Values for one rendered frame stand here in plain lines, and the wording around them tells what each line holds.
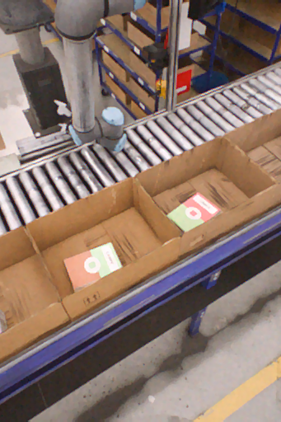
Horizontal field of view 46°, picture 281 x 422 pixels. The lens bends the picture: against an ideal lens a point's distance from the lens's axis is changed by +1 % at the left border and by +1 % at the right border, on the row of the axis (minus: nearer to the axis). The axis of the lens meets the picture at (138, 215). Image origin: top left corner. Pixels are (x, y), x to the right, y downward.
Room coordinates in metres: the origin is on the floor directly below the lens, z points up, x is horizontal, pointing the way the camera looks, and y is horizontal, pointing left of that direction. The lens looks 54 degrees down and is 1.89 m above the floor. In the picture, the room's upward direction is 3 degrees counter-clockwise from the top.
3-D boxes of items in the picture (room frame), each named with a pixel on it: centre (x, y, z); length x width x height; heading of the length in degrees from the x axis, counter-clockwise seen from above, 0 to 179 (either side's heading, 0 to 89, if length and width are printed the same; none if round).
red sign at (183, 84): (1.63, -0.25, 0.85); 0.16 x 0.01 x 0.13; 119
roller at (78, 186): (1.01, 0.26, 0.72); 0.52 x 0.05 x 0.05; 29
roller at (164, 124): (1.29, -0.26, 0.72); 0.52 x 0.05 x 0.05; 29
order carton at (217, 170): (0.76, -0.23, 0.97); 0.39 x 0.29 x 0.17; 119
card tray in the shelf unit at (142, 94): (2.32, -0.21, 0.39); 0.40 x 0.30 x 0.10; 29
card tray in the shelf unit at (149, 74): (2.32, -0.22, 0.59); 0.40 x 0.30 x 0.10; 26
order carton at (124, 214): (0.57, 0.12, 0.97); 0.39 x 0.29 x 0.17; 119
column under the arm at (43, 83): (1.54, 0.45, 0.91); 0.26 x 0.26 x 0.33; 25
